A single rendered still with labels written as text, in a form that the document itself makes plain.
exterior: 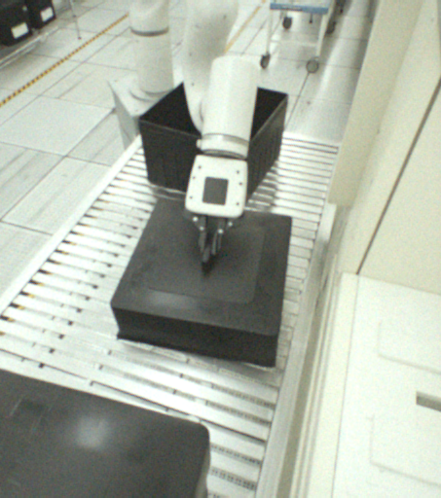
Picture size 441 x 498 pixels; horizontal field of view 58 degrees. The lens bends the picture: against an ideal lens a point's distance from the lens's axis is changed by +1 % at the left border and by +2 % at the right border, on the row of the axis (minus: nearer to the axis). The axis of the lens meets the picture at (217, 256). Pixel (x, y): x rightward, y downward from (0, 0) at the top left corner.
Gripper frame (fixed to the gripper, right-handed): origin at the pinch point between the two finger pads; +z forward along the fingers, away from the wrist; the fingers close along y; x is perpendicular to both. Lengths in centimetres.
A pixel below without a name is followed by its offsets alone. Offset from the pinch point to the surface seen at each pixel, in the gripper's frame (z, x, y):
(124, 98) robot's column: -41, 58, -45
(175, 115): -30.9, 34.0, -19.5
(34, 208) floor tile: 1, 124, -115
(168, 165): -16.2, 23.8, -16.6
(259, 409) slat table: 25.1, -7.4, 13.0
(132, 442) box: 17.7, -35.7, 1.1
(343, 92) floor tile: -114, 239, 45
